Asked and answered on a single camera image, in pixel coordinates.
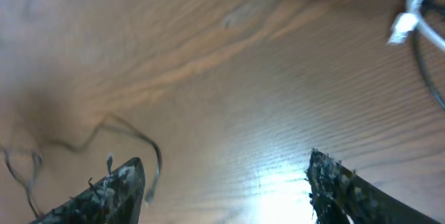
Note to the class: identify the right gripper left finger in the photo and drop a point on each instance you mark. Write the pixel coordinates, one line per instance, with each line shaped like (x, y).
(116, 198)

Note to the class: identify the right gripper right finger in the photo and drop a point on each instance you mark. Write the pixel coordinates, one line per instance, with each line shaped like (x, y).
(339, 196)

